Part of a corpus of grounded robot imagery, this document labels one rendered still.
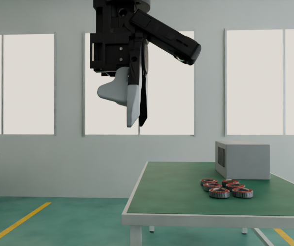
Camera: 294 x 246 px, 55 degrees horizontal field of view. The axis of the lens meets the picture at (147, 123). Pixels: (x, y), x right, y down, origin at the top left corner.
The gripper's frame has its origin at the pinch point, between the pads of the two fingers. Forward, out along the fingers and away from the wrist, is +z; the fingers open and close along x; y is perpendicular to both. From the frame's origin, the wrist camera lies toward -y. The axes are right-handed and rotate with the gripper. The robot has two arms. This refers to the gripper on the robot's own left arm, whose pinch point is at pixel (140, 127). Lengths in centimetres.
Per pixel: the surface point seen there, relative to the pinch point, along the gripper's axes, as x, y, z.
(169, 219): -84, -4, 42
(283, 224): -85, -53, 43
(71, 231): -255, 103, 115
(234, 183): -138, -44, 37
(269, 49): -403, -153, -115
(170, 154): -399, -3, 46
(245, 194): -116, -45, 37
